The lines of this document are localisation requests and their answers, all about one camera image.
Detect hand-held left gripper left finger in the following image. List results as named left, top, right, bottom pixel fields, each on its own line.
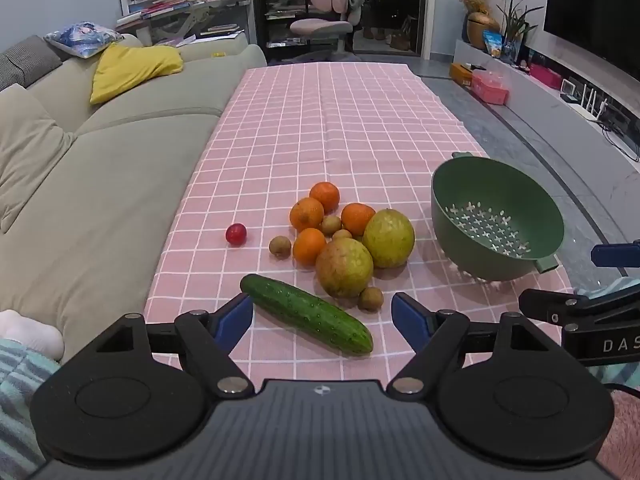
left=75, top=292, right=256, bottom=397

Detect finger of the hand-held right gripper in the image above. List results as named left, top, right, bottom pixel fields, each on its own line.
left=518, top=287, right=640, bottom=327
left=591, top=241, right=640, bottom=267

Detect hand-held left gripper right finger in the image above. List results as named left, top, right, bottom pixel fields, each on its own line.
left=386, top=291, right=568, bottom=397

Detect green cucumber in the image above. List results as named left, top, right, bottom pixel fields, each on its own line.
left=240, top=273, right=374, bottom=356

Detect orange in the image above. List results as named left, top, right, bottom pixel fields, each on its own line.
left=292, top=227, right=328, bottom=267
left=309, top=181, right=341, bottom=213
left=341, top=202, right=377, bottom=237
left=289, top=197, right=325, bottom=232

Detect green colander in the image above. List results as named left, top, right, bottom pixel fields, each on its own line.
left=431, top=152, right=566, bottom=282

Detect white router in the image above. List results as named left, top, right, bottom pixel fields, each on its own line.
left=572, top=85, right=608, bottom=121

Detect white television console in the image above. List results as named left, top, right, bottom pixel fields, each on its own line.
left=452, top=39, right=640, bottom=166

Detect beige sofa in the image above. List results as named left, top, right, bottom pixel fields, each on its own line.
left=0, top=34, right=268, bottom=361

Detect magenta box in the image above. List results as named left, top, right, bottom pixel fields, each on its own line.
left=529, top=63, right=563, bottom=90

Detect pink plastic box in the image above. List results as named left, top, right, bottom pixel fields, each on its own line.
left=471, top=71, right=510, bottom=106

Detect pink checked tablecloth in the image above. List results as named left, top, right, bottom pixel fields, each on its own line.
left=142, top=62, right=576, bottom=381

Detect white soft cloth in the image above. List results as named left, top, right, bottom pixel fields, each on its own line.
left=0, top=309, right=66, bottom=361

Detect striped teal clothing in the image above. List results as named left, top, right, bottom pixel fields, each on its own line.
left=0, top=337, right=63, bottom=480

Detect orange box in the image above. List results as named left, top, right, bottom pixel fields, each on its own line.
left=449, top=62, right=487, bottom=87

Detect black television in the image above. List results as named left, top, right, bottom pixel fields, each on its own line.
left=543, top=0, right=640, bottom=68

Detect green potted plant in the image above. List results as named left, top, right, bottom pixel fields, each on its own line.
left=496, top=0, right=545, bottom=63

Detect gold vase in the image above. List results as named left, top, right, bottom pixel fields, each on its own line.
left=465, top=11, right=501, bottom=50

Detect yellow pillow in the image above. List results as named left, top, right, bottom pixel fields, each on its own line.
left=90, top=42, right=185, bottom=106

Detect beige sofa cushion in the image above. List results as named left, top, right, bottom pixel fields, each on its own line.
left=0, top=84, right=76, bottom=233

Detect cluttered white desk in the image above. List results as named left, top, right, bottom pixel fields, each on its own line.
left=116, top=0, right=253, bottom=48

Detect dark shelf unit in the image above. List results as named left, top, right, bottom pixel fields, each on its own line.
left=260, top=0, right=321, bottom=51

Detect blue printed pillow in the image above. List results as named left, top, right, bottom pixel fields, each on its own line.
left=44, top=21, right=125, bottom=59

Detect pink desk chair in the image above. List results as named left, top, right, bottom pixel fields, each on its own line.
left=290, top=0, right=365, bottom=56

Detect grey textured cushion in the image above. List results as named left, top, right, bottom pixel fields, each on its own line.
left=0, top=35, right=68, bottom=91

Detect black cables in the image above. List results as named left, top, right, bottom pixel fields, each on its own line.
left=597, top=110, right=640, bottom=163

